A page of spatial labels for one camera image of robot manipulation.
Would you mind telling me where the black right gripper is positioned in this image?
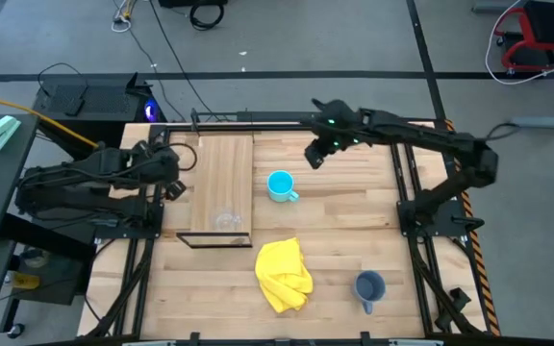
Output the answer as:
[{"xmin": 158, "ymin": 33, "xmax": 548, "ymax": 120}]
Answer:
[{"xmin": 300, "ymin": 98, "xmax": 372, "ymax": 170}]

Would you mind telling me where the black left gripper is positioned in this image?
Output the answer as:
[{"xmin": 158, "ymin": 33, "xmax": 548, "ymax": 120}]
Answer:
[{"xmin": 145, "ymin": 141, "xmax": 188, "ymax": 202}]

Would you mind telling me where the teal plastic mug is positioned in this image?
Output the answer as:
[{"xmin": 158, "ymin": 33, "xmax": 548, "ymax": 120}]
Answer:
[{"xmin": 265, "ymin": 169, "xmax": 301, "ymax": 204}]

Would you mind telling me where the clear glass cup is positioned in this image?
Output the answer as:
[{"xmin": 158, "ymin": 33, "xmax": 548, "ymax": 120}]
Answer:
[{"xmin": 213, "ymin": 207, "xmax": 243, "ymax": 233}]

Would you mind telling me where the black computer tower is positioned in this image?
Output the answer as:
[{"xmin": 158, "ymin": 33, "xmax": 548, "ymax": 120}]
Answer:
[{"xmin": 33, "ymin": 71, "xmax": 164, "ymax": 148}]

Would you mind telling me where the yellow microfibre cloth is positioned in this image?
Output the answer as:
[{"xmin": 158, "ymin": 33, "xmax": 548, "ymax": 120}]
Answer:
[{"xmin": 254, "ymin": 236, "xmax": 315, "ymax": 314}]

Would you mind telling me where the grey-blue mug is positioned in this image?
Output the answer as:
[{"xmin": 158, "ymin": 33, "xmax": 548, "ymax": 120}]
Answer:
[{"xmin": 352, "ymin": 270, "xmax": 388, "ymax": 316}]

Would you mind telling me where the clear tape roll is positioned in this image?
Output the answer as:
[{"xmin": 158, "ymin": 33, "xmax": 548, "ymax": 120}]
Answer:
[{"xmin": 19, "ymin": 247, "xmax": 51, "ymax": 269}]

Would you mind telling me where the yellow plastic bottle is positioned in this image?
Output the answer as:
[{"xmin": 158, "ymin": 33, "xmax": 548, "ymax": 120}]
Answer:
[{"xmin": 5, "ymin": 271, "xmax": 41, "ymax": 290}]

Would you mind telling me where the mint green stapler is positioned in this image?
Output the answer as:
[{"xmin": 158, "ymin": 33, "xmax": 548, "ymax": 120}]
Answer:
[{"xmin": 0, "ymin": 114, "xmax": 22, "ymax": 153}]

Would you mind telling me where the black equipment box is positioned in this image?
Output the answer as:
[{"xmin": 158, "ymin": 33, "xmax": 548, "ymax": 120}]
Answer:
[{"xmin": 159, "ymin": 0, "xmax": 229, "ymax": 8}]

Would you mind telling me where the yellow black hazard tape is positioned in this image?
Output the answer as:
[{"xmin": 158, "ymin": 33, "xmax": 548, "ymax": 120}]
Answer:
[{"xmin": 443, "ymin": 118, "xmax": 502, "ymax": 337}]

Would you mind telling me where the grey metal floor beam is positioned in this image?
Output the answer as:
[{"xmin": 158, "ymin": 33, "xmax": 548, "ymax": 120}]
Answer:
[
  {"xmin": 512, "ymin": 103, "xmax": 554, "ymax": 131},
  {"xmin": 471, "ymin": 0, "xmax": 528, "ymax": 14}
]

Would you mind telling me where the red rolling stool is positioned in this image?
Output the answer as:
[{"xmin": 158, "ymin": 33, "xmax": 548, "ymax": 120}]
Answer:
[{"xmin": 492, "ymin": 0, "xmax": 554, "ymax": 74}]

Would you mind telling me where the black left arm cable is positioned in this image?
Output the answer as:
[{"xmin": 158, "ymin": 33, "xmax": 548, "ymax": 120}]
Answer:
[{"xmin": 175, "ymin": 142, "xmax": 199, "ymax": 173}]

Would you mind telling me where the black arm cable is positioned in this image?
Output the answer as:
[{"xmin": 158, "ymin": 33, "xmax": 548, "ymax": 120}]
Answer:
[
  {"xmin": 486, "ymin": 122, "xmax": 522, "ymax": 143},
  {"xmin": 175, "ymin": 142, "xmax": 199, "ymax": 173}
]

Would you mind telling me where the wooden shelf with black frame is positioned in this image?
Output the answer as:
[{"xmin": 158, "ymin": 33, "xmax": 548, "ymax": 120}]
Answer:
[{"xmin": 175, "ymin": 133, "xmax": 255, "ymax": 250}]

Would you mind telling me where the black aluminium table frame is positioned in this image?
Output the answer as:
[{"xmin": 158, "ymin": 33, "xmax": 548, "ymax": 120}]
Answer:
[{"xmin": 77, "ymin": 109, "xmax": 499, "ymax": 346}]

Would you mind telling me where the yellow cable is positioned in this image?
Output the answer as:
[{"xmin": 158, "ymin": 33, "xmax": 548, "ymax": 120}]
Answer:
[{"xmin": 0, "ymin": 90, "xmax": 100, "ymax": 148}]

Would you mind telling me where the black floor cable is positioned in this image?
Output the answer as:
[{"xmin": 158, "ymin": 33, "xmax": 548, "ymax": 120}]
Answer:
[
  {"xmin": 148, "ymin": 0, "xmax": 221, "ymax": 122},
  {"xmin": 112, "ymin": 0, "xmax": 186, "ymax": 122}
]

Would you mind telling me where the coiled black cable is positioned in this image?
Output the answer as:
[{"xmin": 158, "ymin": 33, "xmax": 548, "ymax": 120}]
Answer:
[{"xmin": 189, "ymin": 0, "xmax": 225, "ymax": 32}]

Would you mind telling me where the white power plug cable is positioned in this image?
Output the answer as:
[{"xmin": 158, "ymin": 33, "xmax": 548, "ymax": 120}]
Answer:
[{"xmin": 111, "ymin": 0, "xmax": 139, "ymax": 34}]

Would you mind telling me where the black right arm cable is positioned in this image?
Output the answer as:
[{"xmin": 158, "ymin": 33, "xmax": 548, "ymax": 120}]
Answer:
[{"xmin": 486, "ymin": 122, "xmax": 522, "ymax": 143}]

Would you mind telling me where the white floor cable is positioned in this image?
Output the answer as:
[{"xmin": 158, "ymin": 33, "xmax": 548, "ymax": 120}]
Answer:
[{"xmin": 485, "ymin": 0, "xmax": 554, "ymax": 87}]

